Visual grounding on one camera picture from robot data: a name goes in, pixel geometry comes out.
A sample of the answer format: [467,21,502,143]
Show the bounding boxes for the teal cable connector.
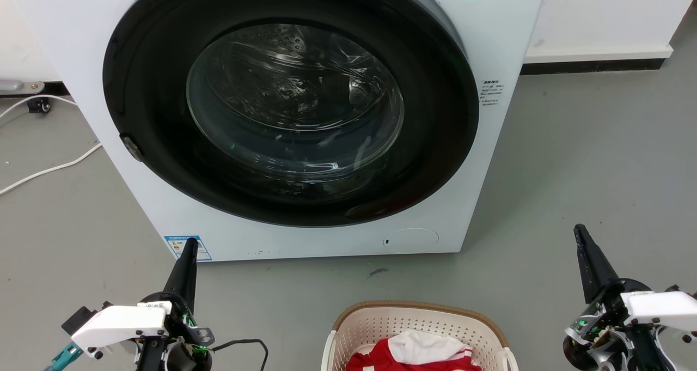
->
[45,342,84,371]

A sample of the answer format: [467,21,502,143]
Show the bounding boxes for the cream plastic laundry basket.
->
[321,301,519,371]

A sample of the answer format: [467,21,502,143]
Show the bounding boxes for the red and white garment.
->
[346,329,482,371]

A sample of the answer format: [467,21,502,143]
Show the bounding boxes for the white floor cable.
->
[0,94,103,196]

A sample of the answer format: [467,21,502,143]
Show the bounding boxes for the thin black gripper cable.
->
[209,338,270,371]

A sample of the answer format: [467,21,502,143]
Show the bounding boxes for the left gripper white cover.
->
[62,238,215,361]

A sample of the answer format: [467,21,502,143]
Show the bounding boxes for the black round washer door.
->
[102,0,480,228]

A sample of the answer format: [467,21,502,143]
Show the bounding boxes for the round white filter cover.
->
[383,228,439,254]

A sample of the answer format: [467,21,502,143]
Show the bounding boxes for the white front-load washing machine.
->
[4,0,550,263]

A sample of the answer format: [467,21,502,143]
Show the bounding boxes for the black text instruction sticker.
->
[479,79,505,108]

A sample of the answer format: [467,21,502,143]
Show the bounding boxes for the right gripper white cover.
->
[573,224,697,345]

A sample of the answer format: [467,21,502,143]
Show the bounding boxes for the blue energy label sticker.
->
[164,235,212,262]

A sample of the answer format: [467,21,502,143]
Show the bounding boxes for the grey metal bracket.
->
[0,80,46,95]

